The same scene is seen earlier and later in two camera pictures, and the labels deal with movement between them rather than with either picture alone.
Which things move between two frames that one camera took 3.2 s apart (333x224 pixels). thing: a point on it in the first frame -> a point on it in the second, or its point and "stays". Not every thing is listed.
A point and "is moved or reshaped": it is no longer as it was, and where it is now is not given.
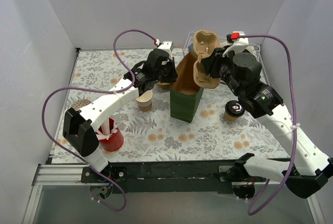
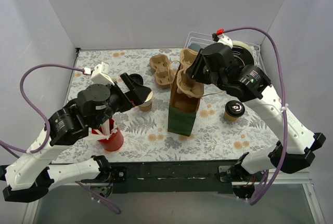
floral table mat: x=222 y=128 stays
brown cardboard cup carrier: x=205 y=41 is moved or reshaped
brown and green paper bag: x=185 y=96 is moved or reshaped
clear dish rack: x=190 y=39 stays
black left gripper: x=168 y=70 -> x=129 y=89
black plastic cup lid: x=234 y=108 stays
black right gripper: x=170 y=177 stays
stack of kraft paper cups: x=144 y=101 stays
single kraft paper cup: x=229 y=118 stays
